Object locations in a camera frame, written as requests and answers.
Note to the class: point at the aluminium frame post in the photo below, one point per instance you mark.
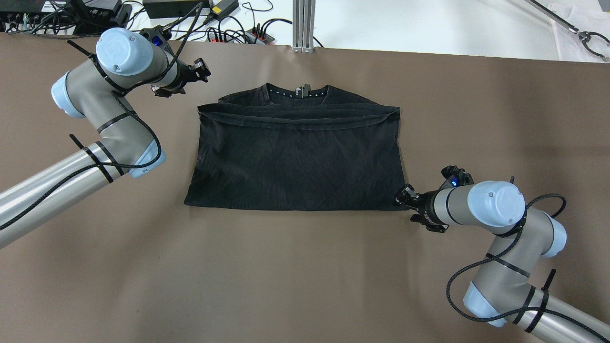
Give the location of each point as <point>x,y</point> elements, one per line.
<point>303,12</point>

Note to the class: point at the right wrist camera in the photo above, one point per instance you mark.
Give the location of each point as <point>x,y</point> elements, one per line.
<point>455,177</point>

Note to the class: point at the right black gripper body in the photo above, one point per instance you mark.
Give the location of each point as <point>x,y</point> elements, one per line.
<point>425,204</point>

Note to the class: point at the black printed t-shirt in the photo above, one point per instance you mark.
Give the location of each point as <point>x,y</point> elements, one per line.
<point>265,149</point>

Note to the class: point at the long reach grabber tool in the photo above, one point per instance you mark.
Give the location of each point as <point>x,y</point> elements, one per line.
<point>585,37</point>

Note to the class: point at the black power adapter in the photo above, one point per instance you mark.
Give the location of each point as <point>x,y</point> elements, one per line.
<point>186,8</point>

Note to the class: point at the red black usb hub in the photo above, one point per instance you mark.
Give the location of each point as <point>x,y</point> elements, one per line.
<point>249,37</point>

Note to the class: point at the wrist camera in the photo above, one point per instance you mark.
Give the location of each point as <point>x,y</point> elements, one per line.
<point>157,36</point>
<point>455,177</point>

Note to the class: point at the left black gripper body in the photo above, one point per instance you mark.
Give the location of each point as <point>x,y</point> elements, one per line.
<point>183,76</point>

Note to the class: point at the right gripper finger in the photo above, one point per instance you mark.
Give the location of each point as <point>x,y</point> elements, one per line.
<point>407,196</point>

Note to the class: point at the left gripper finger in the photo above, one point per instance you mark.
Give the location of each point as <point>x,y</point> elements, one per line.
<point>200,70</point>

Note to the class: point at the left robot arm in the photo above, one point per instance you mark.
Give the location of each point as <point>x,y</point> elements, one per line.
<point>96,90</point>

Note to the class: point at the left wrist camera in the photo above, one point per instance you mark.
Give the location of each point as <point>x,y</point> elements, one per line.
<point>157,36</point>

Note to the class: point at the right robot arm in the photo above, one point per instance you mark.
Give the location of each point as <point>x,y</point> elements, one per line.
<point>500,292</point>

